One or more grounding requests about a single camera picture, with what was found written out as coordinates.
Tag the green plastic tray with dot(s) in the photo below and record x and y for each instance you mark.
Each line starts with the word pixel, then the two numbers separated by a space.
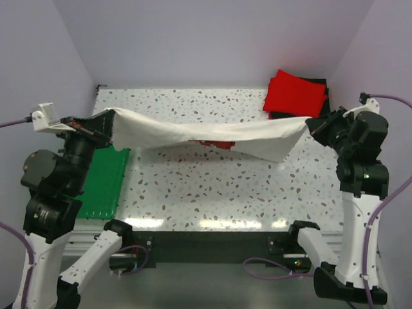
pixel 102 188

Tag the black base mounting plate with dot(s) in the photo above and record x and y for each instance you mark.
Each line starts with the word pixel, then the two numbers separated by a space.
pixel 210 248

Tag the red folded t shirt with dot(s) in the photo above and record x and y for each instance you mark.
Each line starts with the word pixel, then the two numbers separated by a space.
pixel 294 96

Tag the black folded t shirt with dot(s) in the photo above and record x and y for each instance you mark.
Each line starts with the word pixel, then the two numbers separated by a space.
pixel 325 96

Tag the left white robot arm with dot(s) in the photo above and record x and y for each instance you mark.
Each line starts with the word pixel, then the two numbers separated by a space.
pixel 54 182

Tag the white t shirt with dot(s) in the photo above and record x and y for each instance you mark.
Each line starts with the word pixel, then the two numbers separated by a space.
pixel 270 140

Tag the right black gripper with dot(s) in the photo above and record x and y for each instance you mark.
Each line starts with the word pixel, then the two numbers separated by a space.
pixel 318 126

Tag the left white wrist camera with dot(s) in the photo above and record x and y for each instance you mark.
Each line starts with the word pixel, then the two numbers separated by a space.
pixel 46 120

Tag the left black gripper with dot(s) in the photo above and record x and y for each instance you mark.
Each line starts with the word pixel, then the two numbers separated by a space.
pixel 98 127

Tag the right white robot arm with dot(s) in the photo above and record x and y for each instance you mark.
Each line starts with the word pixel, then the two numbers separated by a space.
pixel 351 276

